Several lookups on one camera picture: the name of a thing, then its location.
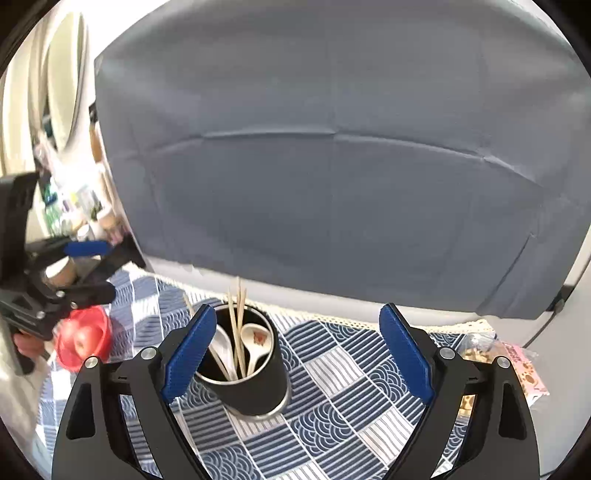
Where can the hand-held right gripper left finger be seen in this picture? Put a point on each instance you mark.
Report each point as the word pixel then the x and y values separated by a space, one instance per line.
pixel 191 350

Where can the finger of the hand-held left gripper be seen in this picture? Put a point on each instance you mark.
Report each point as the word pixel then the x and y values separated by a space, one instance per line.
pixel 92 292
pixel 85 248

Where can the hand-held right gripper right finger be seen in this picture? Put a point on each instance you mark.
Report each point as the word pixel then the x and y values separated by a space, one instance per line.
pixel 406 355

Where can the plain white ceramic spoon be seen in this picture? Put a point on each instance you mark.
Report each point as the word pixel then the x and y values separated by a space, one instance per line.
pixel 221 344

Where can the white spoon with brown print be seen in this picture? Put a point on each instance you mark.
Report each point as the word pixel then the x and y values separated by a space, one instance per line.
pixel 258 339

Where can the black cylindrical utensil holder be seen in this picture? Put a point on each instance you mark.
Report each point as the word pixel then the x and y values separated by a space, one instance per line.
pixel 258 392

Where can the person's left hand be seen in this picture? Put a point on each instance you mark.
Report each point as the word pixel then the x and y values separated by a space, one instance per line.
pixel 25 345

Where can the red plastic bowl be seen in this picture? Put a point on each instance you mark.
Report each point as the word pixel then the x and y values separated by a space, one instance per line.
pixel 94 323

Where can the beige ceramic cup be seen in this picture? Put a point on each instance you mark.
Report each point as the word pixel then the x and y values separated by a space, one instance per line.
pixel 60 272

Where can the dark side shelf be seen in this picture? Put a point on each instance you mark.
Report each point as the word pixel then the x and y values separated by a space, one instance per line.
pixel 124 258

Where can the cluster of toiletry bottles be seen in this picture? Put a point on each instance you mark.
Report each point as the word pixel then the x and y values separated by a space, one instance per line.
pixel 78 203

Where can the red apple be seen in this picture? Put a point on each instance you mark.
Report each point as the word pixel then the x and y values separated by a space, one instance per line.
pixel 76 339

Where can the clear plastic cookie box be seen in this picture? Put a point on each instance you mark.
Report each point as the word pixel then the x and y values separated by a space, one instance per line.
pixel 475 353

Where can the blue white patterned tablecloth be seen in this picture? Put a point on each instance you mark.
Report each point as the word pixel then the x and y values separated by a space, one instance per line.
pixel 332 369

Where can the cream curtain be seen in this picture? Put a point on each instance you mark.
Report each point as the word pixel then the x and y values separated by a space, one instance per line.
pixel 18 115

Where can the grey fabric cover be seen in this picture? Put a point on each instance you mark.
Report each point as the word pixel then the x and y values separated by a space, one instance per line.
pixel 323 161

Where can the oval wall mirror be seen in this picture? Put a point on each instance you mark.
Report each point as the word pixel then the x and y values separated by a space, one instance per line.
pixel 64 78

